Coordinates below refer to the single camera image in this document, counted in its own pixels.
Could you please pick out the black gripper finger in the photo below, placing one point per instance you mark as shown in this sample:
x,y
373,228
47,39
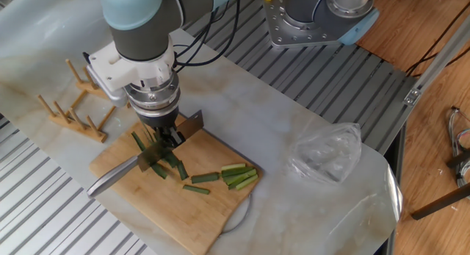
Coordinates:
x,y
162,139
178,137

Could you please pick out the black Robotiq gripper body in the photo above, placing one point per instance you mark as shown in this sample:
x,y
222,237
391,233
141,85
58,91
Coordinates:
x,y
158,121

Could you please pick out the steel cleaver knife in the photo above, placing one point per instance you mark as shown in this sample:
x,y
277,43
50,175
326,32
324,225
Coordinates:
x,y
110,176

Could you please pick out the clear plastic bag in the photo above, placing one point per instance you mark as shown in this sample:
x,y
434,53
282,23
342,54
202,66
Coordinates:
x,y
327,156

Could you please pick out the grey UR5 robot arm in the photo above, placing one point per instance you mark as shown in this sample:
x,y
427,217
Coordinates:
x,y
139,38

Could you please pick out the short dark garlic leaf piece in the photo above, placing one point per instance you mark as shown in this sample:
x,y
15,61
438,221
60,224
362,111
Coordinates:
x,y
172,160
182,170
196,190
159,171
205,178

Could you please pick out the long green garlic stalk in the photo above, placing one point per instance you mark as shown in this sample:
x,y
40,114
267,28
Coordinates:
x,y
137,139

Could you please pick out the pale green garlic piece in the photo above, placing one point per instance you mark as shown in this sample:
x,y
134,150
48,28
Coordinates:
x,y
233,167
246,182

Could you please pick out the dark green garlic piece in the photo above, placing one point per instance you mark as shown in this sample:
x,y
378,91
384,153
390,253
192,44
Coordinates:
x,y
238,177
236,183
236,171

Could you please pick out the wooden peg rack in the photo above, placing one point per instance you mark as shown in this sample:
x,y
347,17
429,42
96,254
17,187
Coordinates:
x,y
73,124

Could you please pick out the bamboo cutting board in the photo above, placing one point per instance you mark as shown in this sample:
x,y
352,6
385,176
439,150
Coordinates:
x,y
205,218

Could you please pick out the marble pattern table mat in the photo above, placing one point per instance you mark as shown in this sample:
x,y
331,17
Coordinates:
x,y
275,111

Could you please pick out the dark wooden bar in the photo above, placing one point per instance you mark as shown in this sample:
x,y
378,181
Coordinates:
x,y
440,201

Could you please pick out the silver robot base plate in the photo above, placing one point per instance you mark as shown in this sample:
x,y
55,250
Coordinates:
x,y
279,27

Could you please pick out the aluminium frame beam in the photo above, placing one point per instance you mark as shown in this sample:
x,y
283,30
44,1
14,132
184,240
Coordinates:
x,y
429,75

